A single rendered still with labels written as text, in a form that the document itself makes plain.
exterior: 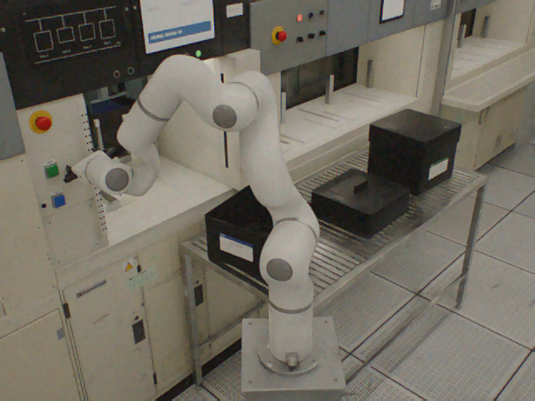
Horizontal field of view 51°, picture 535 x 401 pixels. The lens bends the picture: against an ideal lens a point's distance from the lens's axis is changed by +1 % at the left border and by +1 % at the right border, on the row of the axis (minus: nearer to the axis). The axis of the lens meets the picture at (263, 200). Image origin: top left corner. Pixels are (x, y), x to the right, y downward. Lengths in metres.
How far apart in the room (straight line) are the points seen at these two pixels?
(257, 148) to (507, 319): 2.10
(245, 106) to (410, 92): 2.22
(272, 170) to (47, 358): 1.09
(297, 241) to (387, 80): 2.17
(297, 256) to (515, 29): 3.57
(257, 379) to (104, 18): 1.09
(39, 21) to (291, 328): 1.04
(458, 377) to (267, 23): 1.72
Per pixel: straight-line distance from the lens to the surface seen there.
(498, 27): 4.70
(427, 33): 3.22
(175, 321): 2.33
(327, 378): 1.59
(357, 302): 3.04
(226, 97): 1.19
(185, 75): 1.28
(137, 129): 1.38
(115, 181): 1.48
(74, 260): 1.92
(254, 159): 1.29
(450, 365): 2.80
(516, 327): 3.10
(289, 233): 1.35
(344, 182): 2.30
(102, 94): 2.49
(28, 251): 1.81
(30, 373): 2.04
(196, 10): 1.93
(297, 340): 1.55
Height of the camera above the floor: 1.91
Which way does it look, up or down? 29 degrees down
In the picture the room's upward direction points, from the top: 1 degrees counter-clockwise
